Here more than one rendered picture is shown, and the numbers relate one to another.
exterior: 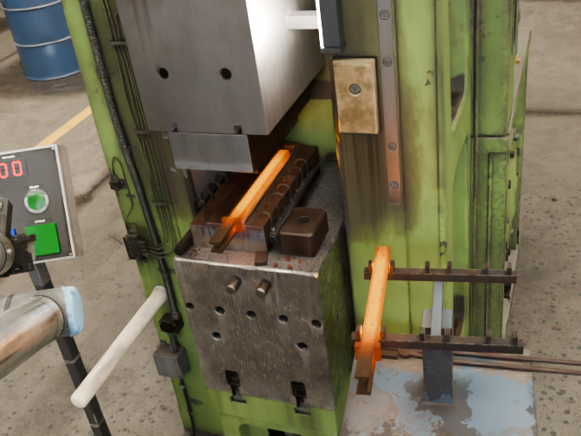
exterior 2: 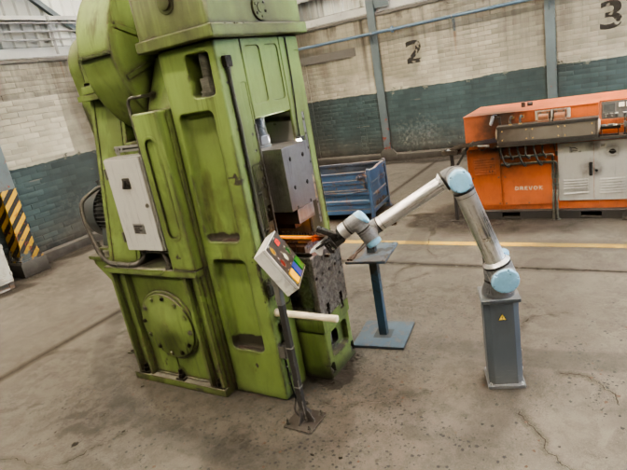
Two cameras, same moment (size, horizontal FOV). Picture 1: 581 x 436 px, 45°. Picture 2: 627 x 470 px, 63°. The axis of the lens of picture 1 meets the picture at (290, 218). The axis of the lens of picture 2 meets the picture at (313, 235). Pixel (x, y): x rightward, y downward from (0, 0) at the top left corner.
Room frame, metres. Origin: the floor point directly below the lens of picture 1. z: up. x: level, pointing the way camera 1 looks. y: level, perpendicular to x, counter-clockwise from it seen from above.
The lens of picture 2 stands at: (0.93, 3.35, 2.01)
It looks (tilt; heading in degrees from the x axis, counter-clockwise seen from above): 17 degrees down; 279
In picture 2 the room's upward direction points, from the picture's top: 10 degrees counter-clockwise
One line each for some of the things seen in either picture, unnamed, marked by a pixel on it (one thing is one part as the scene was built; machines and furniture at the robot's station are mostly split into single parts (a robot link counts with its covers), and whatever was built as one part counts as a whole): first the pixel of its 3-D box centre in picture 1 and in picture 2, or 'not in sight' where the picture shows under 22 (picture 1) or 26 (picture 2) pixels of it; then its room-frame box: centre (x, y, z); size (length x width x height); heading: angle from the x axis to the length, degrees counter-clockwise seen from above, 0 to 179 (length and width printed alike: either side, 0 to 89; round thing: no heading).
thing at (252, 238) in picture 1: (258, 191); (286, 244); (1.65, 0.07, 0.96); 0.42 x 0.20 x 0.09; 156
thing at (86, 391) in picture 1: (122, 344); (306, 315); (1.52, 0.51, 0.62); 0.44 x 0.05 x 0.05; 156
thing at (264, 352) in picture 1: (291, 272); (296, 276); (1.64, 0.02, 0.69); 0.56 x 0.38 x 0.45; 156
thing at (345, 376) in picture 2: not in sight; (341, 369); (1.42, 0.18, 0.01); 0.58 x 0.39 x 0.01; 66
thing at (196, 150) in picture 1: (245, 113); (280, 213); (1.65, 0.07, 1.18); 0.42 x 0.20 x 0.10; 156
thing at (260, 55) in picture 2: not in sight; (239, 81); (1.77, -0.03, 2.06); 0.44 x 0.41 x 0.47; 156
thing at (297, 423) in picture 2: not in sight; (303, 414); (1.61, 0.70, 0.05); 0.22 x 0.22 x 0.09; 66
